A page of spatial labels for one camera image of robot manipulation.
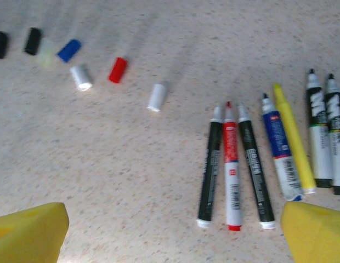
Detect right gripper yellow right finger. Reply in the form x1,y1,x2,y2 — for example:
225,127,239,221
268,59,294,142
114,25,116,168
280,202,340,263

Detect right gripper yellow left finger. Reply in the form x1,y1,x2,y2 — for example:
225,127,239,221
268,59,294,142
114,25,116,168
0,202,70,263

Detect slim black marker pen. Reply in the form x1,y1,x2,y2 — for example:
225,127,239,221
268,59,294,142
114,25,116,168
196,103,224,230
237,103,277,230

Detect black and white whiteboard marker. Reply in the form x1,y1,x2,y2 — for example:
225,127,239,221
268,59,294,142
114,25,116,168
305,68,334,188
323,73,340,196

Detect blue and white marker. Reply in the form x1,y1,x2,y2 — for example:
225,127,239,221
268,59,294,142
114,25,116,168
260,93,305,202

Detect red and white marker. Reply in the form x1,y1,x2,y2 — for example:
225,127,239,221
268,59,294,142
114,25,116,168
222,101,244,232

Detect yellow highlighter pen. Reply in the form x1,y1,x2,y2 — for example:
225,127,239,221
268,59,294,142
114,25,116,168
273,83,316,195

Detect white pen cap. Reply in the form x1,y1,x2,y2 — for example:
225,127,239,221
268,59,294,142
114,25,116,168
70,64,93,93
146,83,168,113

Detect translucent yellow pen cap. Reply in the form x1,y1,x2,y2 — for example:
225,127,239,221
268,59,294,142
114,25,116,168
37,38,57,68

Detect red pen cap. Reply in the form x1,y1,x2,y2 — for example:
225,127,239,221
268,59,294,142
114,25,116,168
107,56,129,84

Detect black pen cap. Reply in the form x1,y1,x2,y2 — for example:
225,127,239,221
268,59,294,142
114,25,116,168
0,31,9,60
23,27,42,55

